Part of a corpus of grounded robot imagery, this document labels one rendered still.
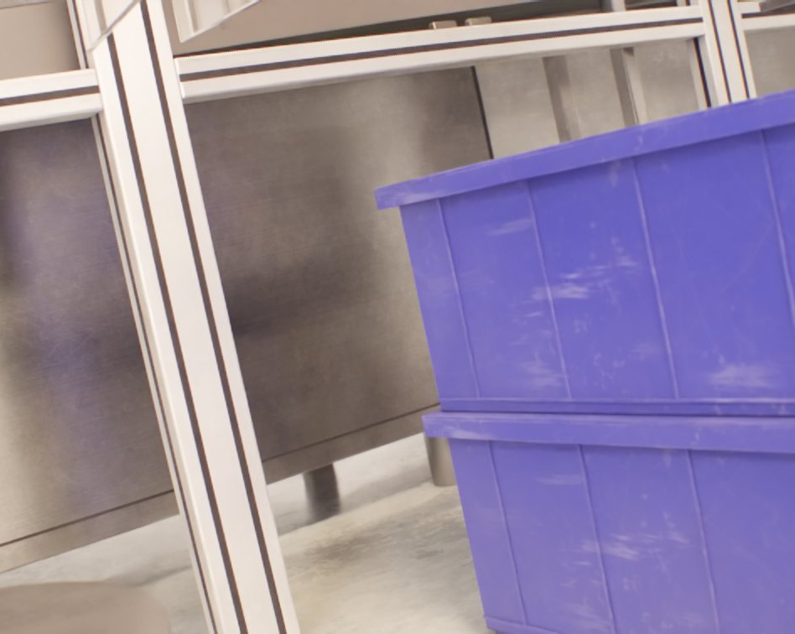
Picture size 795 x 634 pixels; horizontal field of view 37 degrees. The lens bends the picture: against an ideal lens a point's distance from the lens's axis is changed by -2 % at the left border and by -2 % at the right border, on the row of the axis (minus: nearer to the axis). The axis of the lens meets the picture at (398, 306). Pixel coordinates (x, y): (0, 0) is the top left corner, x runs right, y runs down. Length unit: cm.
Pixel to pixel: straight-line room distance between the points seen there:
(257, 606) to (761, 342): 59
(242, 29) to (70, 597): 79
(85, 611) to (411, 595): 76
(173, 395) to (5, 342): 34
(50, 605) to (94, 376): 84
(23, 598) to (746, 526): 49
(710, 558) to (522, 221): 30
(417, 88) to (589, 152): 86
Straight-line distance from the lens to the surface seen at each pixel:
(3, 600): 66
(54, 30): 121
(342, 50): 126
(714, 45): 166
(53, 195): 144
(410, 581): 137
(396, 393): 164
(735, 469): 86
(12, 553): 143
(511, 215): 96
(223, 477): 116
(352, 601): 134
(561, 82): 173
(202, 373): 114
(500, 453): 104
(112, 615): 58
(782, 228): 79
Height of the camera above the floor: 40
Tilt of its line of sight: 4 degrees down
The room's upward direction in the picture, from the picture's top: 12 degrees counter-clockwise
